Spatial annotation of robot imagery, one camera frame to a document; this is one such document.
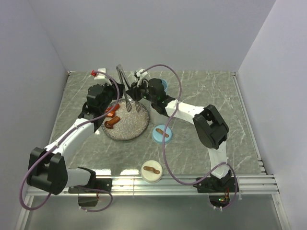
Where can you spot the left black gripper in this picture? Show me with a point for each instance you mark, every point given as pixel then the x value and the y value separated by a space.
pixel 112 86

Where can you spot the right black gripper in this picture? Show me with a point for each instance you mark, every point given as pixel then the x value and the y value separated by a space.
pixel 134 93

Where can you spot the metal serving tongs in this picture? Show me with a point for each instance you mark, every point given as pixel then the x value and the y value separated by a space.
pixel 124 80

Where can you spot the white lid brown handle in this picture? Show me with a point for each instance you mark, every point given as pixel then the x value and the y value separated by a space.
pixel 151 171

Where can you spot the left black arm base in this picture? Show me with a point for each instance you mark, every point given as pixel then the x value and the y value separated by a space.
pixel 93 196

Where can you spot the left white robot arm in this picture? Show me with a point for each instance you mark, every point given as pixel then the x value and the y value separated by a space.
pixel 47 166

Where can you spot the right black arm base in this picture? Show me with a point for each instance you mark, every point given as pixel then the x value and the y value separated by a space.
pixel 223 187

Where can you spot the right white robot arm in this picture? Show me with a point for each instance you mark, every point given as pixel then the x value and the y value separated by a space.
pixel 211 128

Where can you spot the red sausage toy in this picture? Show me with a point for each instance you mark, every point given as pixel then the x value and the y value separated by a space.
pixel 111 112

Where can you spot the brown sausage toy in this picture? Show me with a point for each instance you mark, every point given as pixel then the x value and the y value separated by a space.
pixel 110 123

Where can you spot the blue cylindrical container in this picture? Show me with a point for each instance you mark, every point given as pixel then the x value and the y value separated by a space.
pixel 165 85

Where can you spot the speckled grey plate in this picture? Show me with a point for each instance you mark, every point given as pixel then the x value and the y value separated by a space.
pixel 131 124

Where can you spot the white cylindrical container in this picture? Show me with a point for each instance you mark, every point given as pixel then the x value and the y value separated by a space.
pixel 156 118

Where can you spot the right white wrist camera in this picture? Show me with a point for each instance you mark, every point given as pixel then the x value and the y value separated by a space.
pixel 140 74

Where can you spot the blue lid brown handle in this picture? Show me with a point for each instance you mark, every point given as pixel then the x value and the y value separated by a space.
pixel 157 134

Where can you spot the aluminium right side rail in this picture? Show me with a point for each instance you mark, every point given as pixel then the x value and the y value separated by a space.
pixel 259 158

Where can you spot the aluminium rail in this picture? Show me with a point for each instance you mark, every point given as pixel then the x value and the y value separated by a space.
pixel 259 158
pixel 167 186

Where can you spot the aluminium front rail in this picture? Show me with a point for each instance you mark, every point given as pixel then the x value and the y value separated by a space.
pixel 167 186

